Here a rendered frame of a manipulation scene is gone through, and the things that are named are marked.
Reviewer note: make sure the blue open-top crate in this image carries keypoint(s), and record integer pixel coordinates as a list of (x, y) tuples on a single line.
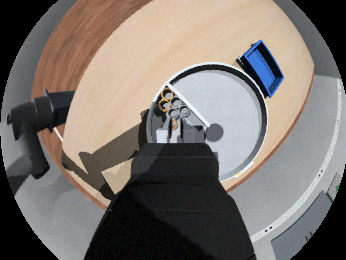
[(269, 76)]

